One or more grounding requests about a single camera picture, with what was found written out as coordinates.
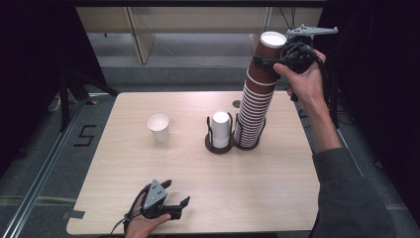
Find black hanging cables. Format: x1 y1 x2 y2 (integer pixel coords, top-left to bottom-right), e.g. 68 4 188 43
278 6 296 31

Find left hand-held gripper cable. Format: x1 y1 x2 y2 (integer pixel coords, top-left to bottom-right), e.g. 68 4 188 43
110 184 150 238

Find stack of brown paper cups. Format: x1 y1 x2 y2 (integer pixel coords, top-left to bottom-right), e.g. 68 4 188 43
233 68 278 149

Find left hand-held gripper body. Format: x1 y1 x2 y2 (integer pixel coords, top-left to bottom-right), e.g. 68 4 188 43
132 178 183 221

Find grey tape strip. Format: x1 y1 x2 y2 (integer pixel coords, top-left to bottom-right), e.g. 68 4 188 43
61 209 86 221

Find dark round cup holder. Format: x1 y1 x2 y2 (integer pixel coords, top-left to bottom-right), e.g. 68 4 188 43
204 112 236 155
232 113 267 152

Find single white paper cup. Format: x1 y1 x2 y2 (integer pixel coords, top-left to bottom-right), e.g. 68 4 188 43
147 113 170 144

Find person's left hand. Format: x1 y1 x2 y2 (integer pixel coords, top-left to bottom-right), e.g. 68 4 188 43
124 192 172 238

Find stack of white paper cups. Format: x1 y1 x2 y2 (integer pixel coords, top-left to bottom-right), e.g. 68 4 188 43
211 110 232 150

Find dark curtain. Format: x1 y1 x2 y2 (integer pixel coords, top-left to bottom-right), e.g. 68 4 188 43
0 0 110 173
313 0 420 226

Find light wooden desk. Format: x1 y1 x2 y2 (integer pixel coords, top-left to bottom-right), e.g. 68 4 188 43
75 6 325 65

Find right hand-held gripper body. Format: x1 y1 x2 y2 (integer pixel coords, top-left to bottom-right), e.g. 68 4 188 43
279 24 340 75

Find aluminium floor rail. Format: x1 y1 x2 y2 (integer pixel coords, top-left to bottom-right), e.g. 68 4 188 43
0 93 90 238
336 128 365 177

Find person's right hand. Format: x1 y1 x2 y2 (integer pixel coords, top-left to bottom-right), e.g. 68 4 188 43
272 49 329 107

